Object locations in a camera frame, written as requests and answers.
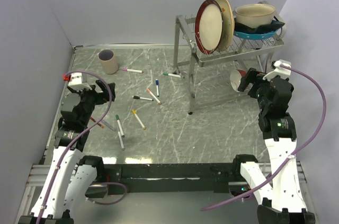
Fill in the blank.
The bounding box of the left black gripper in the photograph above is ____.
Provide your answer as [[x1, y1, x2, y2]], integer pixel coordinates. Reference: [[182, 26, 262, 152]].
[[67, 79, 114, 125]]

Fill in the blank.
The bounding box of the yellow cap marker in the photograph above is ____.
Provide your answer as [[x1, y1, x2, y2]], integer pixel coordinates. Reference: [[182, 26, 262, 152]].
[[132, 109, 146, 130]]

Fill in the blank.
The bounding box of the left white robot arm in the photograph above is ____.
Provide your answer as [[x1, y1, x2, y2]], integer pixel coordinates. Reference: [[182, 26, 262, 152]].
[[19, 80, 115, 223]]

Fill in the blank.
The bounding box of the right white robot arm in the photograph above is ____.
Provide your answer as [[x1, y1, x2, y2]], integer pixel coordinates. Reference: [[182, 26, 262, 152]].
[[230, 68, 316, 223]]

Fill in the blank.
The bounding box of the red white bowl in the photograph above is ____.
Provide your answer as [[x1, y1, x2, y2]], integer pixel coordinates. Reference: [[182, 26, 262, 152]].
[[230, 69, 246, 92]]

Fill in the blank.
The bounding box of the pink cap marker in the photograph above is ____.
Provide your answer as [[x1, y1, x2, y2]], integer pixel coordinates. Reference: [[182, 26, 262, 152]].
[[122, 68, 144, 74]]

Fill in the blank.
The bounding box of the beige cylindrical cup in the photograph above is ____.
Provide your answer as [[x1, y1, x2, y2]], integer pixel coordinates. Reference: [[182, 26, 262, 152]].
[[98, 49, 119, 74]]

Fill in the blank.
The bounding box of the blue baking dish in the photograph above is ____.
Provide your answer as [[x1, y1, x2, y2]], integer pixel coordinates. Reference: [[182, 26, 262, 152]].
[[234, 17, 285, 40]]

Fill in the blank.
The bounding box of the beige plate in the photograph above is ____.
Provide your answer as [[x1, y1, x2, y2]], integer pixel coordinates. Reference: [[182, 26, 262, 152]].
[[216, 0, 235, 51]]

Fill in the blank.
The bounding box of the blue cap marker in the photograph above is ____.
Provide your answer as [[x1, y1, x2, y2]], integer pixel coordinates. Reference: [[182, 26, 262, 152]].
[[155, 79, 160, 97]]

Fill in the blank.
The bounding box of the dark blue cloth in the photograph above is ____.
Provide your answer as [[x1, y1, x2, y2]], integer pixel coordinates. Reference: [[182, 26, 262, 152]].
[[235, 17, 285, 34]]

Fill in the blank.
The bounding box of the beige ceramic bowl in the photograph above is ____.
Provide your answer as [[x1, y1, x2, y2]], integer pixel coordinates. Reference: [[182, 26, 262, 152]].
[[235, 4, 276, 28]]

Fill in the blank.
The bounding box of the steel dish rack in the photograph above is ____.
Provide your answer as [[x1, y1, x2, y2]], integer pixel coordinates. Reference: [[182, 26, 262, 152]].
[[173, 15, 286, 115]]

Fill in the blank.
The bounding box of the red rimmed white plate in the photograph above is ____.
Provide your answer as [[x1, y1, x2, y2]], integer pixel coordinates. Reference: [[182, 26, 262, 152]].
[[194, 0, 223, 55]]

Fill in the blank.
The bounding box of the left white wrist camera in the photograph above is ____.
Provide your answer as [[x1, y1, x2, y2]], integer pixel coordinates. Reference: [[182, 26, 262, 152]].
[[63, 73, 92, 91]]

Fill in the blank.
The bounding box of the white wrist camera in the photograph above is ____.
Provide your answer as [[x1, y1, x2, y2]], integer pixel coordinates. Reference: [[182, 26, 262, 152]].
[[263, 60, 291, 81], [63, 73, 92, 91]]

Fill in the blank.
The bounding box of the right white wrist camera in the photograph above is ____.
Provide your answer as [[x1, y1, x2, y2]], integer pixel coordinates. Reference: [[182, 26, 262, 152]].
[[263, 60, 291, 81]]

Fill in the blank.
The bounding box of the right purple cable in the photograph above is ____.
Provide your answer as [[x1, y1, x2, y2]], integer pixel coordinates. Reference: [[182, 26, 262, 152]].
[[200, 65, 327, 212]]

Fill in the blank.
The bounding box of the black base frame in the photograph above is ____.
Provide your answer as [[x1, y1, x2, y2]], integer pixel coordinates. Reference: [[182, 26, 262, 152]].
[[76, 155, 265, 200]]

